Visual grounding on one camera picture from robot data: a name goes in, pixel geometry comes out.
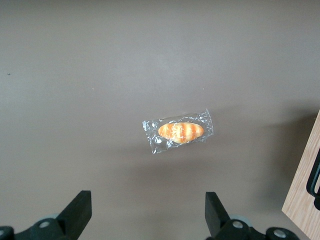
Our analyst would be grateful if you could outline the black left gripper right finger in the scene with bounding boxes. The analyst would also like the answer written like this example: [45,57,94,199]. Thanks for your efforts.
[205,191,257,240]

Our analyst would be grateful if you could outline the wooden drawer with black handle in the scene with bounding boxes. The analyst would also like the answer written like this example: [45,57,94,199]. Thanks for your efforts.
[281,108,320,240]

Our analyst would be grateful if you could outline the bread roll in clear wrapper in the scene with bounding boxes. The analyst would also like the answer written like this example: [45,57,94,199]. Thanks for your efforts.
[142,107,216,156]

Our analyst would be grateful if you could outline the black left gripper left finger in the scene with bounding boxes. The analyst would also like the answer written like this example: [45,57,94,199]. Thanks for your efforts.
[13,190,93,240]

